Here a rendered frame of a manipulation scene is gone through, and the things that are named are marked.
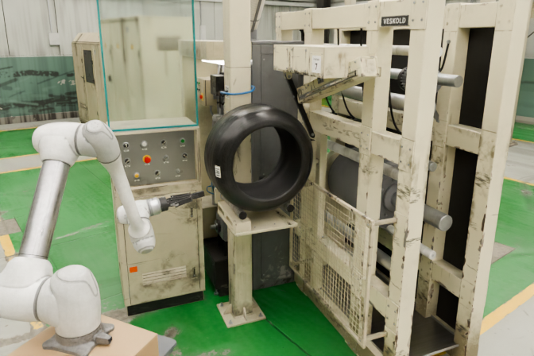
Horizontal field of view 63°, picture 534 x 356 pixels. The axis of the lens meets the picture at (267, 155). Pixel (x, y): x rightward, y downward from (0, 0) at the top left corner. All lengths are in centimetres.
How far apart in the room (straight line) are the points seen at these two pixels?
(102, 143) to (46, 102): 924
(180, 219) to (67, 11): 866
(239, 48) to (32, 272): 155
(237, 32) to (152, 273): 167
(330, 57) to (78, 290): 142
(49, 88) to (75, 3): 198
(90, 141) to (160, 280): 154
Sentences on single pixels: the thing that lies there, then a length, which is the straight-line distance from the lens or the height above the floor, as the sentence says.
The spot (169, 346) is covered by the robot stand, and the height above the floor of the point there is 65.
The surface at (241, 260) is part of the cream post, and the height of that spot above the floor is 43.
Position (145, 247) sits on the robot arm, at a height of 87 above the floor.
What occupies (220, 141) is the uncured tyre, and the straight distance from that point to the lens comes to 224.
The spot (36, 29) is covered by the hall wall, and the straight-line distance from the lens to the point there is 1105.
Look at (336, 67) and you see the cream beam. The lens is 213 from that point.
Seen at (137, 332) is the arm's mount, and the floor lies 76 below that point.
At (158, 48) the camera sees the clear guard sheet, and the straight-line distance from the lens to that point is 279.
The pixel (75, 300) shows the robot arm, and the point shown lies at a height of 96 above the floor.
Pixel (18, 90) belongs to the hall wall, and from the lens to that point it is 1096.
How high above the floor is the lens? 182
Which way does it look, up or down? 15 degrees down
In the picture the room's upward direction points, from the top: straight up
